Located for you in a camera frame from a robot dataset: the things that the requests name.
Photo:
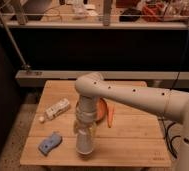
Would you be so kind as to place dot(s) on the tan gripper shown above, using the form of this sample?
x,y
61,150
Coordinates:
x,y
87,124

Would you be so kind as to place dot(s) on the white ceramic cup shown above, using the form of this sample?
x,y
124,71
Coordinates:
x,y
84,143

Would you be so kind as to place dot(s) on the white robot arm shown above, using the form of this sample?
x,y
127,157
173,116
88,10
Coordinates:
x,y
172,104

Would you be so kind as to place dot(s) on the orange bowl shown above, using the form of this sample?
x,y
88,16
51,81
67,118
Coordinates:
x,y
101,109

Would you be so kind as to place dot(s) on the orange carrot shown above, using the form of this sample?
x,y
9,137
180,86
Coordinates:
x,y
110,116

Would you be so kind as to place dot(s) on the wooden table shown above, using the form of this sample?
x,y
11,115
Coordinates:
x,y
134,139

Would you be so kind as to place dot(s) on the diagonal metal pole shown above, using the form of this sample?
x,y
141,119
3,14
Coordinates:
x,y
26,67

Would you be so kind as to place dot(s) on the metal shelf rail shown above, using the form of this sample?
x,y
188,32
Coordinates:
x,y
120,25

